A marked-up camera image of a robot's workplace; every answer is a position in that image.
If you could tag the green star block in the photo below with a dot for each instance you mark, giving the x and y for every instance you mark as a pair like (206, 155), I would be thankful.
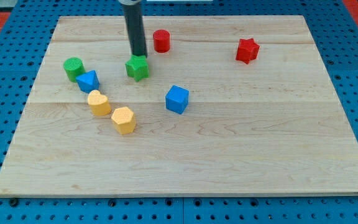
(137, 67)

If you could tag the blue cube block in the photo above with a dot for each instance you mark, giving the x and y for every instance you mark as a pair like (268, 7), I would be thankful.
(176, 99)

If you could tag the red star block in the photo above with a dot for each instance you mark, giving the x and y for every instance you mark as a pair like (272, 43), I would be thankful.
(247, 50)

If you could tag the light wooden board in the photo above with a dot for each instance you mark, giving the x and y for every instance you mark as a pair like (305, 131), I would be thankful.
(272, 128)

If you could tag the yellow hexagon block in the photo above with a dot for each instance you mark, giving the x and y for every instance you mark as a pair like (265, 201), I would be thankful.
(123, 119)

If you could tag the red cylinder block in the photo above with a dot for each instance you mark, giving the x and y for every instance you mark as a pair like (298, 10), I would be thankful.
(161, 39)

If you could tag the yellow heart block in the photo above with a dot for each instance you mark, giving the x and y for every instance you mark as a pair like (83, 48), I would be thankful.
(98, 103)

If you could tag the blue triangle block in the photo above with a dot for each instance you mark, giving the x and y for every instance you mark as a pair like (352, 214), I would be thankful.
(88, 81)

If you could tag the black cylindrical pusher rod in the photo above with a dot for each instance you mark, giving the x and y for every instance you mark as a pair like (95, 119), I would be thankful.
(132, 10)

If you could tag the green cylinder block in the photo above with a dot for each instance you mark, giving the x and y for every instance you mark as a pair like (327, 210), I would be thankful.
(73, 67)

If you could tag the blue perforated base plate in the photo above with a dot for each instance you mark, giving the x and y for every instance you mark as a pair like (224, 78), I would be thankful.
(23, 42)

